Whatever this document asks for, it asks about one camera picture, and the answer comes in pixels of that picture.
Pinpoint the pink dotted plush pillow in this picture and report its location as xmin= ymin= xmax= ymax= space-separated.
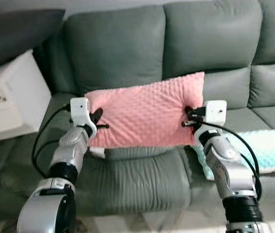
xmin=84 ymin=72 xmax=206 ymax=149

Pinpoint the grey-green leather sofa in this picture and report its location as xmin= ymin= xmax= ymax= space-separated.
xmin=0 ymin=0 xmax=275 ymax=217

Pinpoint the teal dotted plush pillow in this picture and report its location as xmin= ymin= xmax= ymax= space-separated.
xmin=192 ymin=130 xmax=275 ymax=182

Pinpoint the white side table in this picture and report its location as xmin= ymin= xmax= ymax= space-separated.
xmin=0 ymin=49 xmax=52 ymax=146

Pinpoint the dark grey cushion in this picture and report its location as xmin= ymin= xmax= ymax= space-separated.
xmin=0 ymin=7 xmax=66 ymax=75

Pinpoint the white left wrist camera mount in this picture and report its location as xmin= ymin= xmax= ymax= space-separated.
xmin=70 ymin=97 xmax=98 ymax=139

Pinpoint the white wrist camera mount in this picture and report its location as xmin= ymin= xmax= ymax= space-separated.
xmin=194 ymin=100 xmax=228 ymax=144
xmin=70 ymin=97 xmax=98 ymax=139

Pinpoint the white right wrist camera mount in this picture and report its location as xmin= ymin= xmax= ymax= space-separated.
xmin=194 ymin=100 xmax=228 ymax=144

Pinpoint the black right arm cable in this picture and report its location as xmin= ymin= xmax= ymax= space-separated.
xmin=199 ymin=121 xmax=263 ymax=201

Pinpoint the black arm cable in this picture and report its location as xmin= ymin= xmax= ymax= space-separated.
xmin=32 ymin=102 xmax=73 ymax=178
xmin=199 ymin=121 xmax=263 ymax=201

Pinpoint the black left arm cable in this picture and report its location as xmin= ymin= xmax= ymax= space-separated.
xmin=32 ymin=102 xmax=73 ymax=178

